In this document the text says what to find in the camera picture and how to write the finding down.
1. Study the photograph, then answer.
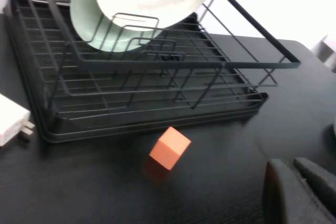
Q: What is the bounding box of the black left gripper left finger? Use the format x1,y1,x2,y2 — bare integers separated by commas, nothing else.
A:
262,158,331,224

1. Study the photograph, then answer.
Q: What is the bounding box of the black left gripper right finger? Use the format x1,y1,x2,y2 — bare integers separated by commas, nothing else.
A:
293,157,336,217

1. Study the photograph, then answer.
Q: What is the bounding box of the mint green round plate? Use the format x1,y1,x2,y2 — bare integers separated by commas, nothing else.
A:
69,0,163,53

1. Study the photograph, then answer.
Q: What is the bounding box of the white blurry box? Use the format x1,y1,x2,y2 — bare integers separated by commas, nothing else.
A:
311,34,336,74

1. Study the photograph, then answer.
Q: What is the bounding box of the orange foam cube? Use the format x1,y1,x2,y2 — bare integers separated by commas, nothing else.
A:
149,126,192,171

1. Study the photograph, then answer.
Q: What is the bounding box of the black plastic drip tray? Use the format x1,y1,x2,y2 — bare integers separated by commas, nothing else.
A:
4,0,269,145

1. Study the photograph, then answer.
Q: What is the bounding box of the large white power adapter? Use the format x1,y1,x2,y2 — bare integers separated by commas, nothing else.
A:
0,93,36,147

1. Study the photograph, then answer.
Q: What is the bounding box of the black wire dish rack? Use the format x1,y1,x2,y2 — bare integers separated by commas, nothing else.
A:
4,0,301,145

